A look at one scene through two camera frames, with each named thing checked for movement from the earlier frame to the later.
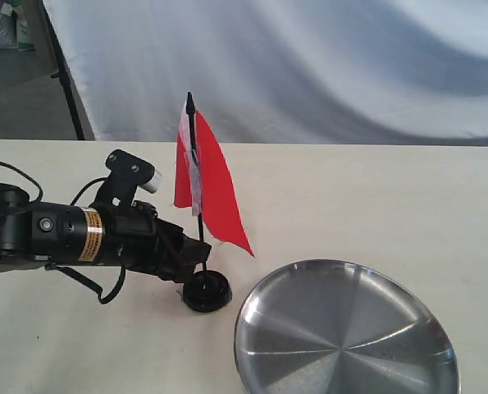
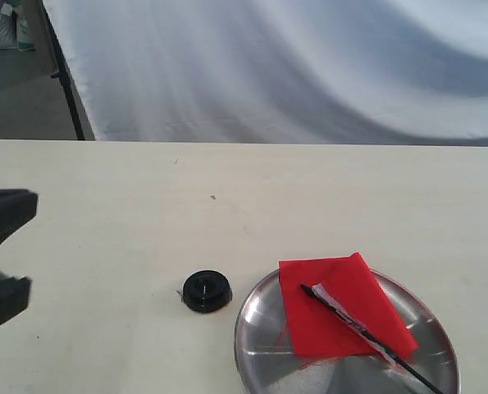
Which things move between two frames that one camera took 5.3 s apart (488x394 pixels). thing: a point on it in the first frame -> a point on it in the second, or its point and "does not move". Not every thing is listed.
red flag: (204, 183) -> (335, 309)
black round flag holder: (207, 291) does not move
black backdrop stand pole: (63, 74) does not move
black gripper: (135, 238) -> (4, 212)
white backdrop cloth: (394, 72) does not move
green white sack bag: (24, 42) does not move
